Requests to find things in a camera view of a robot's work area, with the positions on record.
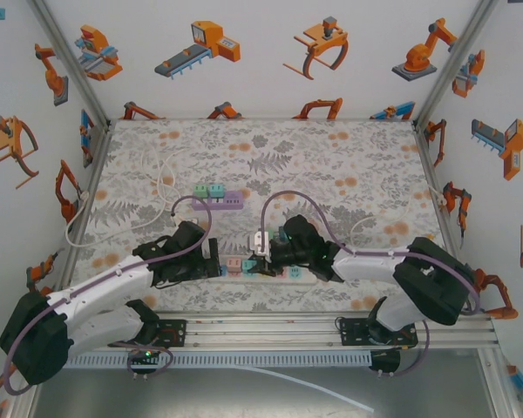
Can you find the white multicolour socket power strip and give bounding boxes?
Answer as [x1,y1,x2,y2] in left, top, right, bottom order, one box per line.
[208,260,316,287]

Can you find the purple power strip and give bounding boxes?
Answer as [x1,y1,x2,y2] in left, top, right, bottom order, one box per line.
[191,190,246,212]

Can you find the black controller box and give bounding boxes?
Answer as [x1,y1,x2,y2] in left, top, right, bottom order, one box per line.
[127,347,159,372]
[371,347,402,374]

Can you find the thin white tube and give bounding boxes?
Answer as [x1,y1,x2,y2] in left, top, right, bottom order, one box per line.
[233,364,376,414]

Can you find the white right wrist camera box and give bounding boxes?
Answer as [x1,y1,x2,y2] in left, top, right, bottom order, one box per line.
[248,230,272,257]

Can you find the wide aluminium mounting rail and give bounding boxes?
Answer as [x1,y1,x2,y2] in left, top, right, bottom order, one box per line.
[108,311,494,350]

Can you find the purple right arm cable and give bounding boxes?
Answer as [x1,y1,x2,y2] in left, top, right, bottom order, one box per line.
[260,190,481,315]

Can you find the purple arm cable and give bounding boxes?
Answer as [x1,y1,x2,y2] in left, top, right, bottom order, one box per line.
[260,190,481,315]
[2,194,214,396]

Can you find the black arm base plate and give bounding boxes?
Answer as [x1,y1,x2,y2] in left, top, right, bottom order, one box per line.
[154,319,188,348]
[338,316,419,349]

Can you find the white slotted cable duct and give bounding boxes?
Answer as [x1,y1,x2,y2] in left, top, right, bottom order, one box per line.
[65,350,374,371]

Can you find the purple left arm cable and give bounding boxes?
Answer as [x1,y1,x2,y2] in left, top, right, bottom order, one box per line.
[2,194,214,396]

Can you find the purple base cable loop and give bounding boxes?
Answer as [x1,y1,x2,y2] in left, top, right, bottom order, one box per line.
[377,320,431,378]
[128,347,175,376]

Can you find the white power cable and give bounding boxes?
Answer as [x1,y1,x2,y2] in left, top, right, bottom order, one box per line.
[65,145,180,249]

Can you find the aluminium frame side rail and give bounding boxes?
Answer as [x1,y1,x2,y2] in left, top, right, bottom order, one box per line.
[412,121,467,271]
[63,124,114,284]

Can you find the aluminium frame post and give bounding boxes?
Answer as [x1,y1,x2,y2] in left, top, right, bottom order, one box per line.
[477,347,522,418]
[411,0,502,130]
[6,382,43,418]
[25,0,113,131]

